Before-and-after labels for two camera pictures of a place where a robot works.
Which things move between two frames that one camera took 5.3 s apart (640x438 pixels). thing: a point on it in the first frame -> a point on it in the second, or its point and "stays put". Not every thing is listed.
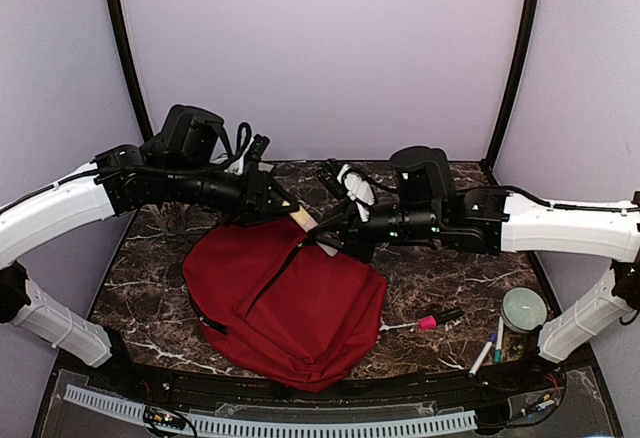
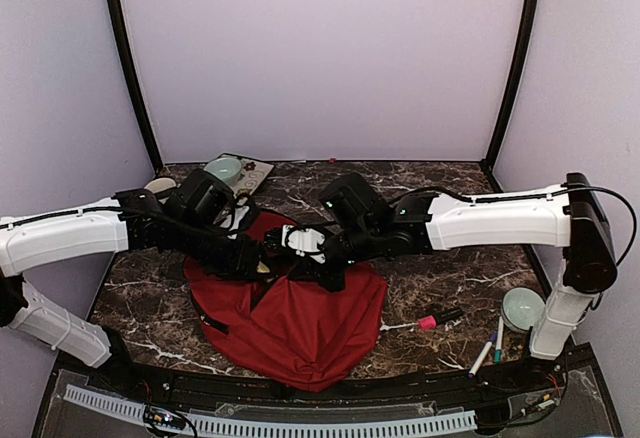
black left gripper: (256, 202) -> (242, 263)
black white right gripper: (355, 243) -> (304, 266)
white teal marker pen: (498, 350) stays put
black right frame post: (519, 63) stays put
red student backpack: (282, 308) stays put
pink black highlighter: (430, 322) stays put
